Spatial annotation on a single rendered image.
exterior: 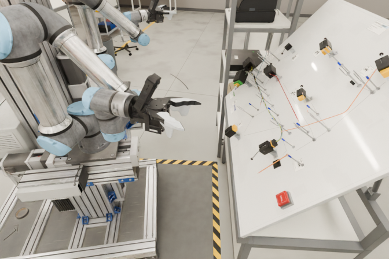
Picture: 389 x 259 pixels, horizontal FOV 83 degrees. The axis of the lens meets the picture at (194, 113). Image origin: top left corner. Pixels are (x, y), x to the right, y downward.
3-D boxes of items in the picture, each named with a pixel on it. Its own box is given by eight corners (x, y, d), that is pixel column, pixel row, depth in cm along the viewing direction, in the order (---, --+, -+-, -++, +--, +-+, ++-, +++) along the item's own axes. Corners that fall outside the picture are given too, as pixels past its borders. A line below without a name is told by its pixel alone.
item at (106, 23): (110, 41, 547) (98, -8, 481) (91, 40, 554) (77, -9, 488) (126, 29, 624) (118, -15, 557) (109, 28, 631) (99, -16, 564)
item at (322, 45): (336, 42, 118) (326, 32, 115) (338, 55, 112) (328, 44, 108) (327, 47, 121) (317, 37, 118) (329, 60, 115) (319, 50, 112)
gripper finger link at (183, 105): (197, 112, 72) (169, 115, 69) (198, 95, 69) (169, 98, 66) (200, 117, 69) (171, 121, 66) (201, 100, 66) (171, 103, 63)
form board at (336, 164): (227, 97, 196) (225, 96, 195) (334, -3, 143) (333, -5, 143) (243, 238, 103) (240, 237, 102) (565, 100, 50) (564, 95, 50)
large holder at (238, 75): (259, 71, 169) (246, 60, 164) (252, 89, 163) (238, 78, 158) (253, 73, 175) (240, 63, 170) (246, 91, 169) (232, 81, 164)
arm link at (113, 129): (135, 125, 83) (129, 102, 76) (118, 146, 74) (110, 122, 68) (117, 121, 85) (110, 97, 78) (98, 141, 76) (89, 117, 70)
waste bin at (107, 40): (96, 79, 395) (85, 45, 357) (92, 69, 427) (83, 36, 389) (121, 73, 412) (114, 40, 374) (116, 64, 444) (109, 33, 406)
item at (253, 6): (234, 23, 168) (237, -5, 156) (230, 15, 186) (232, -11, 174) (274, 23, 167) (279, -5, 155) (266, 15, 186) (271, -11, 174)
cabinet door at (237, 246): (233, 263, 134) (242, 235, 110) (227, 185, 177) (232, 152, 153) (238, 263, 134) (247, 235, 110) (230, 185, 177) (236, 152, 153)
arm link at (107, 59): (101, 83, 136) (95, 63, 127) (95, 74, 145) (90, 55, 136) (120, 78, 141) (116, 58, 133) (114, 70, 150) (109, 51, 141)
